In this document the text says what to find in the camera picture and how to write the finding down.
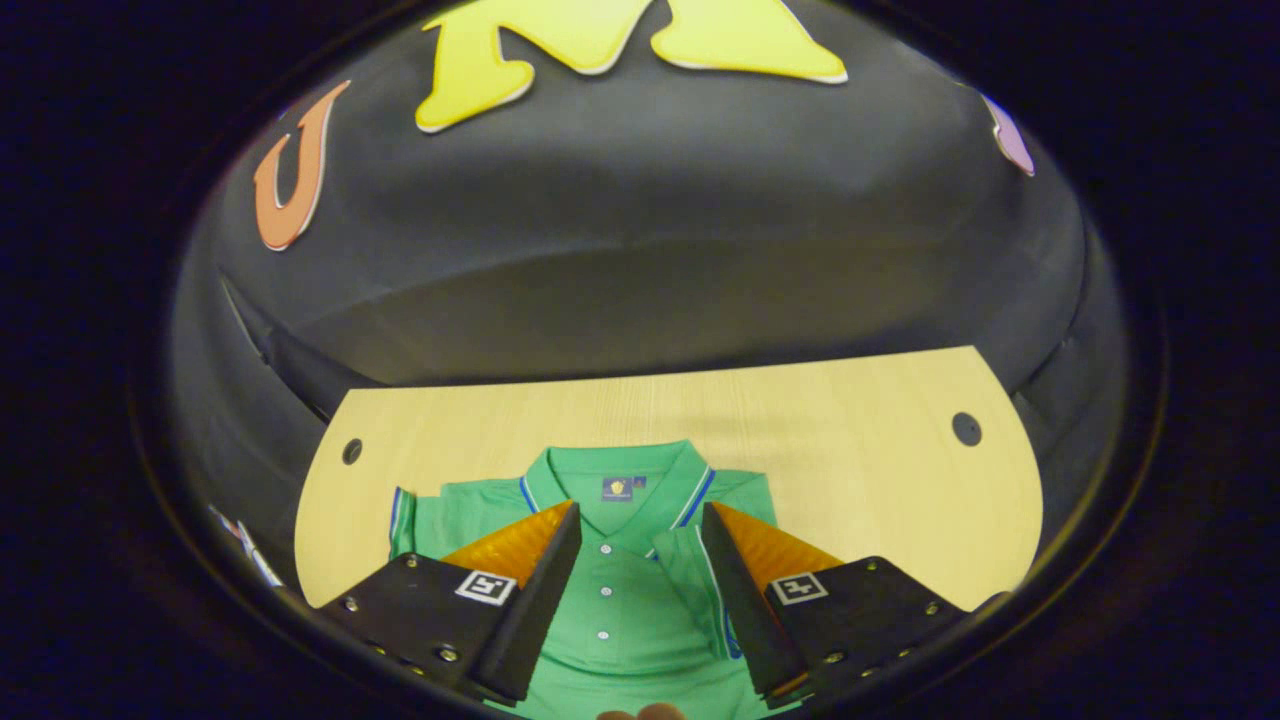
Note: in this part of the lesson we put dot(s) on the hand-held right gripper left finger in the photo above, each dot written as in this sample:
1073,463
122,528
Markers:
530,620

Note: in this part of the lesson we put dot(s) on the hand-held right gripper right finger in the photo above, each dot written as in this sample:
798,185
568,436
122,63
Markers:
750,620

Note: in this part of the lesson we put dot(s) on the green T-shirt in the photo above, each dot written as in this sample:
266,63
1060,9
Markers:
640,600

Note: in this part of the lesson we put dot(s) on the white printed board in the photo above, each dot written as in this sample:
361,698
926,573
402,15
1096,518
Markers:
250,550

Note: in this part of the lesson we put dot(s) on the black backdrop cloth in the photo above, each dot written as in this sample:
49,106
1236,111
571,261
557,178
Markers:
640,220

